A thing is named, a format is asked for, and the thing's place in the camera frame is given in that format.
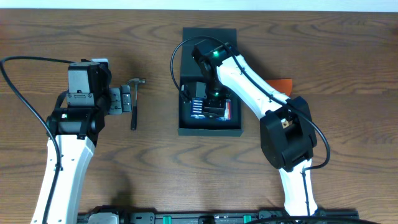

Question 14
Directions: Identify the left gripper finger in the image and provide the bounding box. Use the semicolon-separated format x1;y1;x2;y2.
109;88;122;115
121;85;132;113

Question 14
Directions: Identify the screwdriver set blister pack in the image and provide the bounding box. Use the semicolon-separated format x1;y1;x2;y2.
190;98;232;121

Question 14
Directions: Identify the black handled claw hammer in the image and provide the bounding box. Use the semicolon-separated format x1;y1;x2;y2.
126;78;146;131

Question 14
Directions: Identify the orange scraper wooden handle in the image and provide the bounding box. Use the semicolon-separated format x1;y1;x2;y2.
266;78;293;96

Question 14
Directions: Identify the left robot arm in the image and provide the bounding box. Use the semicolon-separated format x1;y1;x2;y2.
32;58;132;223

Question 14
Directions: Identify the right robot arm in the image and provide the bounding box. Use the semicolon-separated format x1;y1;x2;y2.
192;40;318;216

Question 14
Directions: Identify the black open gift box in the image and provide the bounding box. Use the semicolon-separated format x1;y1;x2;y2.
170;27;243;137

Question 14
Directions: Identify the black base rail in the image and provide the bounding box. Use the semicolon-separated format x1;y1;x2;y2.
76;205;367;224

